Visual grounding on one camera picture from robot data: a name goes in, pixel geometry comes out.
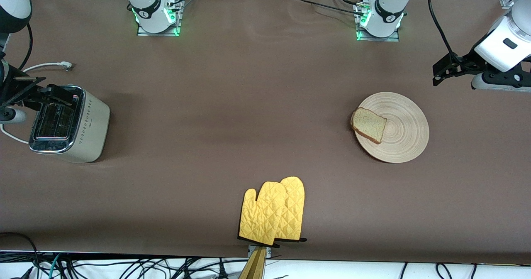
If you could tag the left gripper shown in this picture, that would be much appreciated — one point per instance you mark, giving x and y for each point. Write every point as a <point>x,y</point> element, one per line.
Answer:
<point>467,62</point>

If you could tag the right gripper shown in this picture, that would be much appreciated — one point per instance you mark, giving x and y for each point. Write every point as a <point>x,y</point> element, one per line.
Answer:
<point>9,89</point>

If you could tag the round wooden plate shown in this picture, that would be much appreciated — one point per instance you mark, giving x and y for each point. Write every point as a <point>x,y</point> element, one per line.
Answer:
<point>404,125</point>

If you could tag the brown bread slice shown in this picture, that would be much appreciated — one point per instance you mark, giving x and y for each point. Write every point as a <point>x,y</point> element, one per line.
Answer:
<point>369,125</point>

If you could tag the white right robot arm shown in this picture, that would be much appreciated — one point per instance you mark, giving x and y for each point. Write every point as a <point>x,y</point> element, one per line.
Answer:
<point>145,5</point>

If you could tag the white chrome two-slot toaster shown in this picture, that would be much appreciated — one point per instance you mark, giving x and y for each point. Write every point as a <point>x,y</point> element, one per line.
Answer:
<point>93,125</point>

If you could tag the brown table cover sheet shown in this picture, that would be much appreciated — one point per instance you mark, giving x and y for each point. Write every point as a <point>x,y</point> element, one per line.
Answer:
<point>373,208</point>

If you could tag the yellow quilted oven mitt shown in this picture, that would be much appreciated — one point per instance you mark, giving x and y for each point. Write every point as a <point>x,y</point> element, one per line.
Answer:
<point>295,204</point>
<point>261,212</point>

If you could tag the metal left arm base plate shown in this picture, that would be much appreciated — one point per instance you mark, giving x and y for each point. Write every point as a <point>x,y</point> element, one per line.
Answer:
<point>377,39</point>

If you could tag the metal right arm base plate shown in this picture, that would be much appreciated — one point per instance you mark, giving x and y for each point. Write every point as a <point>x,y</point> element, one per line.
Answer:
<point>157,34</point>

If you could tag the small metal clamp bracket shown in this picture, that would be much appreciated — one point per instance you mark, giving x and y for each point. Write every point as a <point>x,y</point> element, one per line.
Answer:
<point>269,252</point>

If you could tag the wooden post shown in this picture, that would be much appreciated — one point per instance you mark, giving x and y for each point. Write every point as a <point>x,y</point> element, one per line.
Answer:
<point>254,266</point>

